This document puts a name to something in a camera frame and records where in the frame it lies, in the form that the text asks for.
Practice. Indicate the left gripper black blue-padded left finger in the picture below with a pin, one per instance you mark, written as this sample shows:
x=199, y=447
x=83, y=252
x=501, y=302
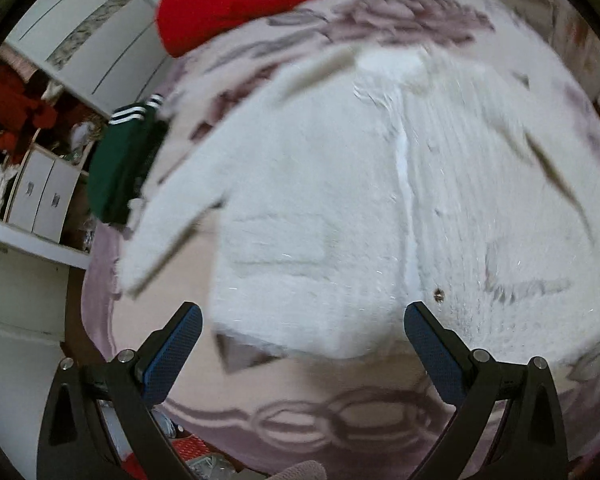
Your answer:
x=74, y=441

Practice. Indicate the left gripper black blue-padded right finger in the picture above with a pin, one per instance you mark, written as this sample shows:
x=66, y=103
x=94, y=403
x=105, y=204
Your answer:
x=530, y=442

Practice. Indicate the white fluffy cardigan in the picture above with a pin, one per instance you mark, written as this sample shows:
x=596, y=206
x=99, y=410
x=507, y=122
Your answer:
x=367, y=178

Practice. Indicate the floral pink bed blanket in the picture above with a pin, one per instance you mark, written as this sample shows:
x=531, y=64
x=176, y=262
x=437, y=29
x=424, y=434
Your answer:
x=374, y=417

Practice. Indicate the green white-striped garment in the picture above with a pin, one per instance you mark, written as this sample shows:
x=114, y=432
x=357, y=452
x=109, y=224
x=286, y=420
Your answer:
x=123, y=158

